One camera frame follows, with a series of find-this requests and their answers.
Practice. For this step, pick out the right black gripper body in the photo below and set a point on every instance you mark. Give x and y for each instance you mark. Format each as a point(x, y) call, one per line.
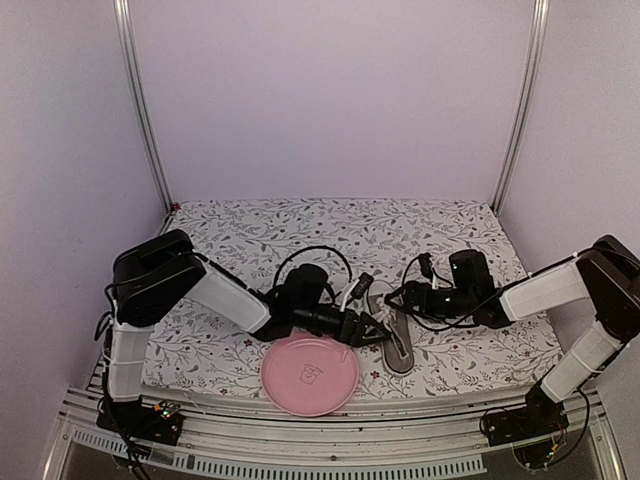
point(460, 305)

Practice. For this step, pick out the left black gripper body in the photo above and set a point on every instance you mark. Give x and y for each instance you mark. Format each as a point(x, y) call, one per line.
point(306, 319)

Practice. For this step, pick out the grey canvas sneaker white laces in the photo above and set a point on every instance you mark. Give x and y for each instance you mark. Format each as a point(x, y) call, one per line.
point(397, 353)

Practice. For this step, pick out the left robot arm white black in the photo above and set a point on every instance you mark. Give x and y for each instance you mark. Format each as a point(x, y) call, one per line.
point(150, 279)

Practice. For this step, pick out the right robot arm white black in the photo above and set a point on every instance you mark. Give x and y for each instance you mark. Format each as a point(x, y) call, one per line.
point(601, 283)

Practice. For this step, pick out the pink round plate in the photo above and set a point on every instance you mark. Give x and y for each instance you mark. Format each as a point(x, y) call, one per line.
point(309, 376)

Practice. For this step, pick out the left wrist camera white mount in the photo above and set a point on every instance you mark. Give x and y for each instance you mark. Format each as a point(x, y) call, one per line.
point(356, 290)

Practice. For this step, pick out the front aluminium rail frame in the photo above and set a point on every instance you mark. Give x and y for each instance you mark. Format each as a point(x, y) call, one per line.
point(435, 438)

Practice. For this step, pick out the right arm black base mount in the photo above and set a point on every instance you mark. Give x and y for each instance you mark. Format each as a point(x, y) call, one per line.
point(525, 430)

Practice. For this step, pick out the right aluminium frame post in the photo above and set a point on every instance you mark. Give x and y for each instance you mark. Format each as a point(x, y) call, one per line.
point(526, 93)

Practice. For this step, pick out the aluminium frame post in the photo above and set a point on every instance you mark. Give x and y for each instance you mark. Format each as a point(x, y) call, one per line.
point(126, 36)
point(526, 93)

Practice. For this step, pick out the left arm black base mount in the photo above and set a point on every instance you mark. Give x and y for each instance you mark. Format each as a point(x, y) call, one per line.
point(161, 423)

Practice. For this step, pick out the left aluminium frame post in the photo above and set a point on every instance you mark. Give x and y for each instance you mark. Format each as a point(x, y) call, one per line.
point(126, 36)

